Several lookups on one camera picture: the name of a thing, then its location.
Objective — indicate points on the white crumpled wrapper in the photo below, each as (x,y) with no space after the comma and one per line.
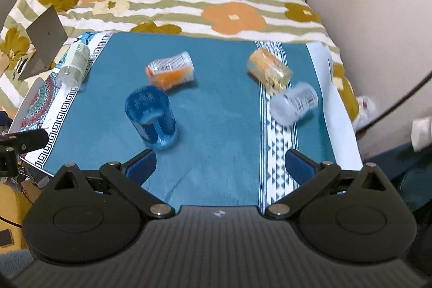
(366,107)

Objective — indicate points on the clear white cup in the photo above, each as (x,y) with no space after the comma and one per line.
(294,103)

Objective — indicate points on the plastic bottle green label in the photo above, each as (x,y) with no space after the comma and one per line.
(75,63)

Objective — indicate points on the teal patterned cloth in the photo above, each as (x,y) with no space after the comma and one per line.
(219,112)

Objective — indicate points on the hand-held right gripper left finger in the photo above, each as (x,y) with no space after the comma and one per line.
(141,168)

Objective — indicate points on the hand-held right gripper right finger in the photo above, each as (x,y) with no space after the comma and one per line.
(300,166)

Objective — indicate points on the dark cloth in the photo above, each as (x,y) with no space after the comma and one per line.
(405,163)

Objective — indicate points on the grey laptop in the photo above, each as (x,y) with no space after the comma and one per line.
(46,35)

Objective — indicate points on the orange transparent cup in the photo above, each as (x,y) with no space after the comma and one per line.
(171,71)

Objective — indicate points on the yellow transparent cup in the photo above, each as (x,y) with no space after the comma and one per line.
(270,71)

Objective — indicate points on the blue transparent cup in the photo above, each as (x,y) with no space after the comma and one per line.
(151,121)

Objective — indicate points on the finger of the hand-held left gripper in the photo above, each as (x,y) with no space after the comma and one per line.
(27,140)

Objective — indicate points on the mandala print pad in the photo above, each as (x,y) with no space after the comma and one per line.
(37,102)

